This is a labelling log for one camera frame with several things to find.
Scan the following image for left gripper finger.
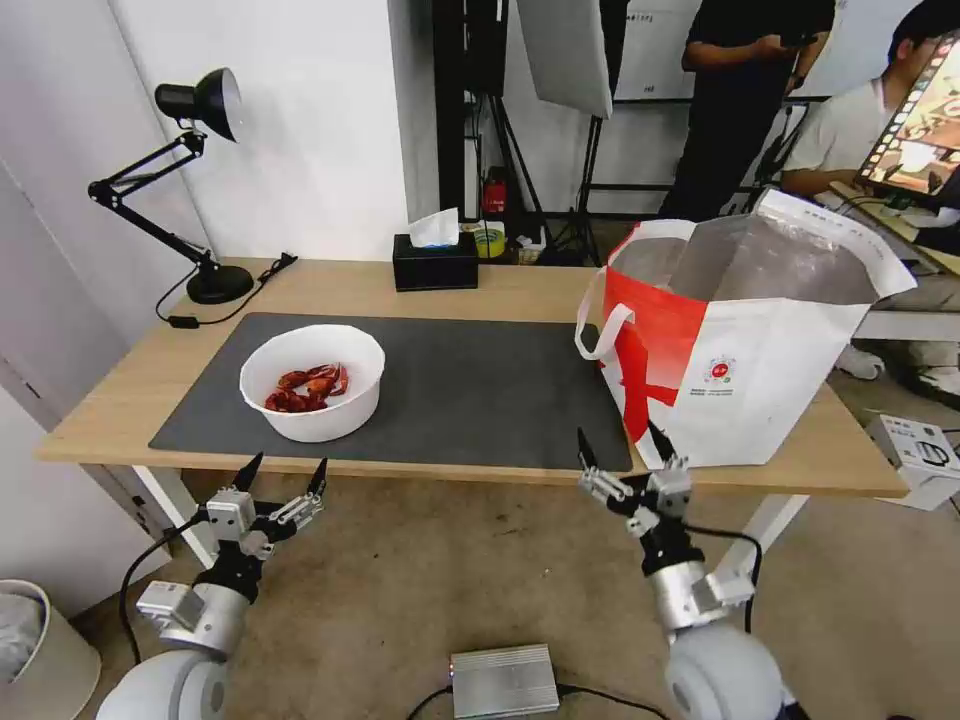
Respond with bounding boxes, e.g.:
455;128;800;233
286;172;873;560
230;451;264;496
262;458;329;538

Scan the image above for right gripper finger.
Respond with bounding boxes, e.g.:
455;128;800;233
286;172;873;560
649;421;691;473
575;428;649;520

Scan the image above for white and red takeout bag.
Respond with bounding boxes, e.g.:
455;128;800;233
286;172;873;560
573;188;920;472

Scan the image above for white trash bin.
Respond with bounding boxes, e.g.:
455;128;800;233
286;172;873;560
0;578;103;720

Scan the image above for white plastic bowl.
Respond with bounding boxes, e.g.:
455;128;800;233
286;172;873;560
239;323;388;445

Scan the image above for white table leg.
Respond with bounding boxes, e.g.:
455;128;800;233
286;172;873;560
130;464;220;571
714;493;810;603

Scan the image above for red crayfish shells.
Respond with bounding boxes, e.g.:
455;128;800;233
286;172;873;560
263;362;353;415

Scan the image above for black desk mat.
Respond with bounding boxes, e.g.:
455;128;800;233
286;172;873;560
147;312;636;475

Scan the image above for black desk lamp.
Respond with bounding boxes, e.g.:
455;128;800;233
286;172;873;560
86;67;256;306

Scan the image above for silver metal power box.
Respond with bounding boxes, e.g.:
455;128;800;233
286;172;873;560
448;642;565;717

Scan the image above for black tissue box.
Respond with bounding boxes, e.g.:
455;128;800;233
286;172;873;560
392;231;481;293

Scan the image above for white cardboard box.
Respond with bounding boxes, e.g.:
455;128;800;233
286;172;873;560
864;413;960;514

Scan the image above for black light stand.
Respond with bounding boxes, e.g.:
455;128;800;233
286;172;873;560
548;110;610;268

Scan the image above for yellow tape roll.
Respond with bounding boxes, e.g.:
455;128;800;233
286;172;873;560
474;220;508;261

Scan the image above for white tissue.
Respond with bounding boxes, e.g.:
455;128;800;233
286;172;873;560
407;207;461;251

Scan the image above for small red fire extinguisher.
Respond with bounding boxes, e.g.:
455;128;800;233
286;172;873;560
482;167;509;220

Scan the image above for wooden side desk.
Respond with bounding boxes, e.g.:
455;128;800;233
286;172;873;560
827;178;960;276

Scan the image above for standing person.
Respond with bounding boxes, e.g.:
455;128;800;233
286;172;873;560
658;0;837;223

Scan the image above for seated person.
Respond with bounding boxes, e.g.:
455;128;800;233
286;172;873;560
778;0;960;400

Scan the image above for black metal rack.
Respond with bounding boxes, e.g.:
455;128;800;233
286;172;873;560
430;0;513;220

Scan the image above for white photo softbox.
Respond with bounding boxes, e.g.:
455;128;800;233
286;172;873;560
514;0;616;121

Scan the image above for computer monitor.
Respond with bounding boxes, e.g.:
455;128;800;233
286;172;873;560
853;25;960;202

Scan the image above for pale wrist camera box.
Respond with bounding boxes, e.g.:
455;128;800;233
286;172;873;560
647;466;694;520
205;491;257;542

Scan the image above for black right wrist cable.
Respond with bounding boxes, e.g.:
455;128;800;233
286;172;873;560
683;522;764;636

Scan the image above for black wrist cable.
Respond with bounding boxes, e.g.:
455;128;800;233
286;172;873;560
683;522;764;636
119;515;209;664

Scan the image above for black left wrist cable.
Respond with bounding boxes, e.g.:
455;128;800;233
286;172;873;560
119;515;209;664

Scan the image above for black floor cable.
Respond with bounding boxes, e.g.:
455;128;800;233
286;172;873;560
403;677;670;720

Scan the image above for black lamp power cord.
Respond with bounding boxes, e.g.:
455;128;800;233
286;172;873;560
154;252;298;332

